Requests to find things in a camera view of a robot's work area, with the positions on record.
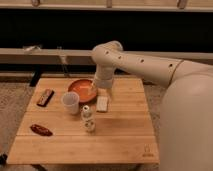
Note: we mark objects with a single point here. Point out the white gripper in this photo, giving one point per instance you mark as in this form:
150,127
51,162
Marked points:
102,83

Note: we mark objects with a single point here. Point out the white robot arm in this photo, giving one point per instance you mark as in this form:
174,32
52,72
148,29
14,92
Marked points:
186,130

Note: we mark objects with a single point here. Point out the small clear bottle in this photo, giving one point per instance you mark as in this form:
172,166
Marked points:
87,118

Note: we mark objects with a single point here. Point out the orange bowl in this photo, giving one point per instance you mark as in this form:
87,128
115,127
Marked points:
83,88

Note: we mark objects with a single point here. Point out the white rectangular sponge block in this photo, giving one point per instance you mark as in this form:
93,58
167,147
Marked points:
102,104

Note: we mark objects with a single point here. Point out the translucent white plastic cup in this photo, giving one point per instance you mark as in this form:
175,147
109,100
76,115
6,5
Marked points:
70,101

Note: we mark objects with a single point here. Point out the wooden folding table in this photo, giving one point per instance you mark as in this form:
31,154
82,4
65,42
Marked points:
123,134

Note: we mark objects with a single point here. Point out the red snack packet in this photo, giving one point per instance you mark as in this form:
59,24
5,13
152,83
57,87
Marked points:
40,130

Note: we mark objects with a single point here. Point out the long grey bench rail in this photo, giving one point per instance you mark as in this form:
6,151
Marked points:
83,57

